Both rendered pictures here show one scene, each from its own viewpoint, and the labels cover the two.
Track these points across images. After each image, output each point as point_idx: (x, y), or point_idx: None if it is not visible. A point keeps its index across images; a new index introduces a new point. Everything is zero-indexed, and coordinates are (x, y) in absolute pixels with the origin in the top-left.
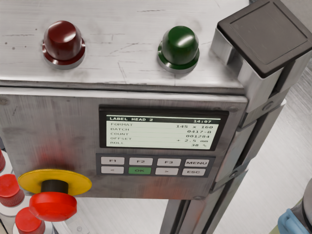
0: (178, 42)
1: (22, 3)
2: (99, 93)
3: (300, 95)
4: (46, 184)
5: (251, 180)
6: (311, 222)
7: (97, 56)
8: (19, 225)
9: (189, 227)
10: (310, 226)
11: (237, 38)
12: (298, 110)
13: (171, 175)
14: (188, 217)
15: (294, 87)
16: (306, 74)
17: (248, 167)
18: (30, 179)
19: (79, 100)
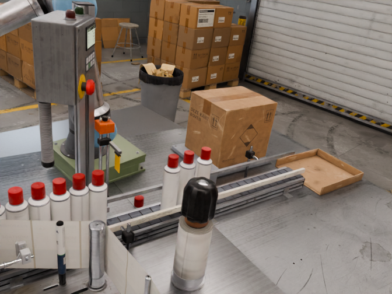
0: (80, 6)
1: (50, 19)
2: (84, 22)
3: (11, 166)
4: (83, 83)
5: (48, 186)
6: (95, 115)
7: None
8: (61, 182)
9: (92, 116)
10: (95, 117)
11: (83, 3)
12: (18, 168)
13: (91, 66)
14: (90, 110)
15: (5, 167)
16: (0, 163)
17: None
18: (80, 84)
19: (84, 25)
